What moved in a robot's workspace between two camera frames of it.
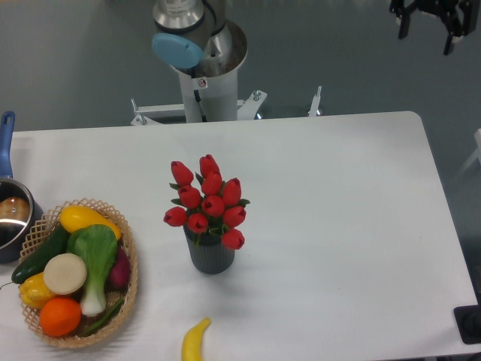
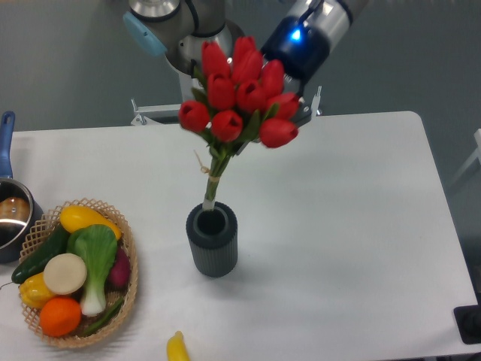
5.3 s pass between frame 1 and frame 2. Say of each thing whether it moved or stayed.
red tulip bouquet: moved
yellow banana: moved
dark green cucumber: stayed
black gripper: moved
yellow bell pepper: stayed
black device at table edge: stayed
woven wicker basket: stayed
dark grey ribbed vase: stayed
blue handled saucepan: stayed
